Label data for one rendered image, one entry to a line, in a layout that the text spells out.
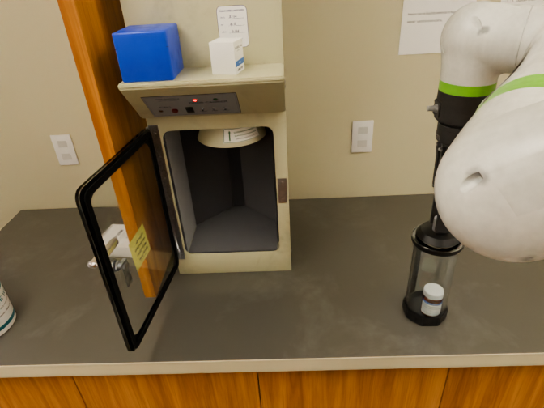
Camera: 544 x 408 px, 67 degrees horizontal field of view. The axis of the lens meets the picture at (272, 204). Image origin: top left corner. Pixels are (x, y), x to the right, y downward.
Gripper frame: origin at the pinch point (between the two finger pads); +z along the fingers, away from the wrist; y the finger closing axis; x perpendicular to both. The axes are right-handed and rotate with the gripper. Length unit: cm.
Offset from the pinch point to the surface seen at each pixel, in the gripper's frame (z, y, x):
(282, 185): 1.0, -16.1, -33.7
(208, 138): -11, -19, -51
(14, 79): -18, -58, -120
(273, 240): 20.9, -20.2, -37.1
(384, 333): 28.4, 6.6, -10.7
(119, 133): -16, -11, -69
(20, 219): 29, -47, -130
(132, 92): -27, -5, -62
